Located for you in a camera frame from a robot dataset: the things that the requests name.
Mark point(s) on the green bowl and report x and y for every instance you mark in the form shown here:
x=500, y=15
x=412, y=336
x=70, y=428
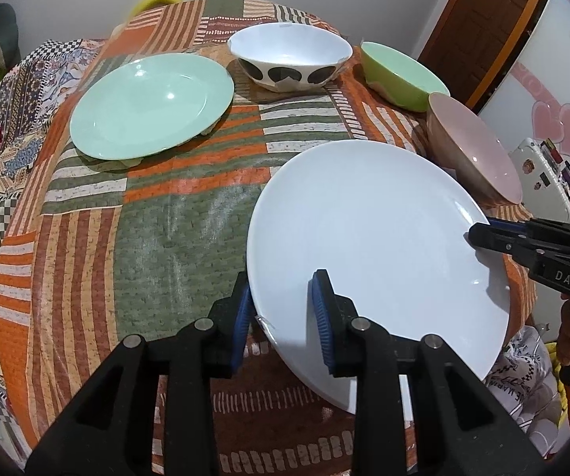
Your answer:
x=399, y=84

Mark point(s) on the white printed cloth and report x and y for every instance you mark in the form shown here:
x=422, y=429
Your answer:
x=527, y=382

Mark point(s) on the white case with stickers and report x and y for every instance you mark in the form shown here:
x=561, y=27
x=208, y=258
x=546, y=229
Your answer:
x=527, y=158

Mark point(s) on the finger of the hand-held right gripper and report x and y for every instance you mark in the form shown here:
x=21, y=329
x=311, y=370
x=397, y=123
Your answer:
x=508, y=224
x=493, y=240

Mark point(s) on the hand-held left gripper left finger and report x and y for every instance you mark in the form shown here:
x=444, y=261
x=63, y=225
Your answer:
x=240, y=329

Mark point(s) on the mint green plate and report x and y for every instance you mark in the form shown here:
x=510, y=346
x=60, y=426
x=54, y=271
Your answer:
x=151, y=104

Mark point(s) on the pink bowl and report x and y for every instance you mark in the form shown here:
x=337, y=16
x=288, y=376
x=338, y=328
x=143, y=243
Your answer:
x=473, y=144

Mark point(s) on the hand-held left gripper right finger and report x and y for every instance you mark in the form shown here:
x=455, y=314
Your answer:
x=320, y=317

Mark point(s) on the yellow chair back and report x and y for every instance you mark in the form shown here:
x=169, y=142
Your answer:
x=156, y=0

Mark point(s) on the brown wooden door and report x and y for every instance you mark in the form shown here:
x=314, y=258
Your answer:
x=483, y=10

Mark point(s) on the white fridge with pink hearts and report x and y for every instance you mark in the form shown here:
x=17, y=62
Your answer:
x=552, y=59

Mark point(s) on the white bowl with black dots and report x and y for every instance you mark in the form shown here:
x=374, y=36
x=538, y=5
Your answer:
x=285, y=44

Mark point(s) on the large white plate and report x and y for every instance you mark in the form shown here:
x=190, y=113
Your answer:
x=374, y=228

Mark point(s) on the orange striped patchwork tablecloth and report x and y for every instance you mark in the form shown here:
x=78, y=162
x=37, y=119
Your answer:
x=190, y=238

